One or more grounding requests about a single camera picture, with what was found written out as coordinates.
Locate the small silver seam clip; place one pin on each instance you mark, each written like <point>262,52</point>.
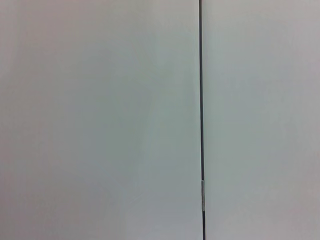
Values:
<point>202,195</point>

